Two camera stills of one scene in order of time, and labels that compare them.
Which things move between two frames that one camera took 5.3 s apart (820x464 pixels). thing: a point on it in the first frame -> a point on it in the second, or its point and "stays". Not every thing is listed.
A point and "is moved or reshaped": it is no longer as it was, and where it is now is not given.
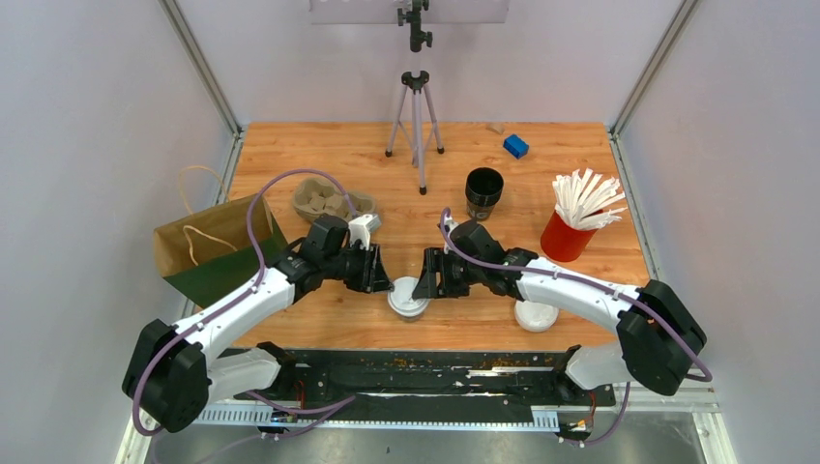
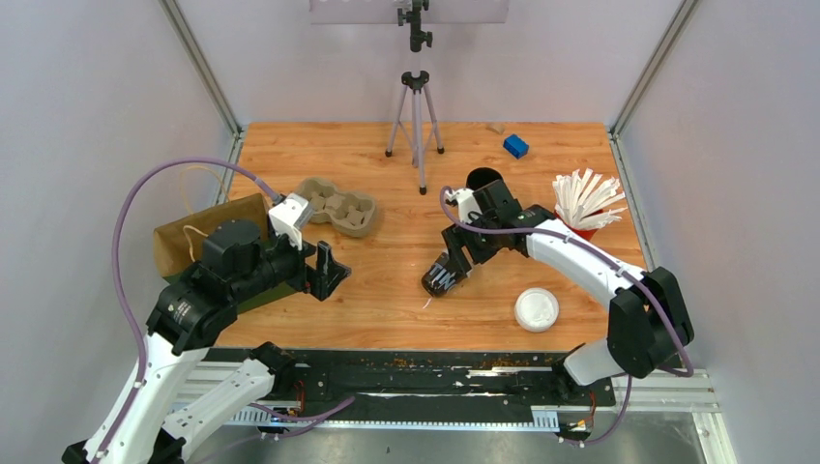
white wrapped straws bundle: x=585 y=202 stays
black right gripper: x=435 y=260 -> x=455 y=238
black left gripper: x=374 y=276 -> x=307 y=277
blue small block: x=515 y=145 stays
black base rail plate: x=432 y=380 stays
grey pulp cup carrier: x=324 y=196 stays
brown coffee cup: x=409 y=318 is moved or reshaped
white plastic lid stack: x=535 y=317 stays
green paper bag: x=209 y=255 stays
